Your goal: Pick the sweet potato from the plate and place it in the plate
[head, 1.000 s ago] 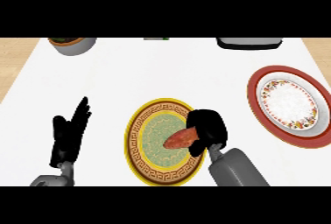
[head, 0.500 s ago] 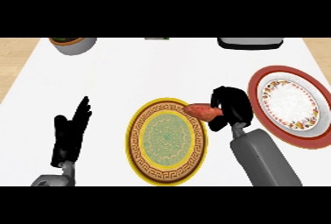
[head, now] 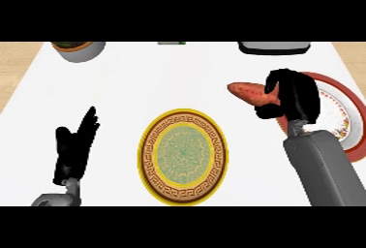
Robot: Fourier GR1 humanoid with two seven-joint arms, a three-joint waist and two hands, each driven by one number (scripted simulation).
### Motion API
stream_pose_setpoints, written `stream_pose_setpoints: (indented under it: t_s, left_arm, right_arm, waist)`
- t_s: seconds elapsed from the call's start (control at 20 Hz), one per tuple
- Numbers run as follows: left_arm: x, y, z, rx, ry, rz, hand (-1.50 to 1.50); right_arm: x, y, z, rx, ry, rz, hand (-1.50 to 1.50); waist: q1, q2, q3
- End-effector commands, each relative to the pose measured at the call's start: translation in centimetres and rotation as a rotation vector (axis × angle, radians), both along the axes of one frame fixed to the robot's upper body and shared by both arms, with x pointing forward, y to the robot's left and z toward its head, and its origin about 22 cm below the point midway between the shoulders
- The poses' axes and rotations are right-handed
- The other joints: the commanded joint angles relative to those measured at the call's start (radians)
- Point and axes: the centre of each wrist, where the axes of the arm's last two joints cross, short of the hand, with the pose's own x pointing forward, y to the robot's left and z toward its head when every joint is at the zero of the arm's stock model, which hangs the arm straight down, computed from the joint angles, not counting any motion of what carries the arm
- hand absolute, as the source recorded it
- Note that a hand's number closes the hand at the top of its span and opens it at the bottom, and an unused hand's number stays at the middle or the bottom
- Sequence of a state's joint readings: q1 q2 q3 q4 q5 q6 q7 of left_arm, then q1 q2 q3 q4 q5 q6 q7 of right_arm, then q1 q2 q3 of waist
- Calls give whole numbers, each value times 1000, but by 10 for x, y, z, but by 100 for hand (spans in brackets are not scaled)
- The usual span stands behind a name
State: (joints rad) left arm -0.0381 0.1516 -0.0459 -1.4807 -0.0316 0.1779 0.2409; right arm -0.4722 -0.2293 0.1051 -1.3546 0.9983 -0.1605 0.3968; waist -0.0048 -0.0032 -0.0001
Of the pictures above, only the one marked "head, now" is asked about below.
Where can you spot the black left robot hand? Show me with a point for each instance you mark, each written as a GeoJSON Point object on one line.
{"type": "Point", "coordinates": [70, 155]}

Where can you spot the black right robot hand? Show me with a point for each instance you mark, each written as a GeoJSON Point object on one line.
{"type": "Point", "coordinates": [295, 97]}

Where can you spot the red sweet potato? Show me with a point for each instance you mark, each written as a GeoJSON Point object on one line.
{"type": "Point", "coordinates": [249, 93]}

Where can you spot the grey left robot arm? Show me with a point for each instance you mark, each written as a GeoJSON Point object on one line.
{"type": "Point", "coordinates": [60, 195]}

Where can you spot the red rimmed white plate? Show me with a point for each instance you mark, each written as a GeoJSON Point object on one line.
{"type": "Point", "coordinates": [345, 119]}

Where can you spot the yellow brown patterned plate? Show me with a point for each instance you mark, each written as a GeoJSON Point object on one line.
{"type": "Point", "coordinates": [183, 156]}

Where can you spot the small green object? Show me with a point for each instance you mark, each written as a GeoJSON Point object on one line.
{"type": "Point", "coordinates": [171, 43]}

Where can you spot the grey plant pot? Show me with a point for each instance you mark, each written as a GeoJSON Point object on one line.
{"type": "Point", "coordinates": [78, 51]}

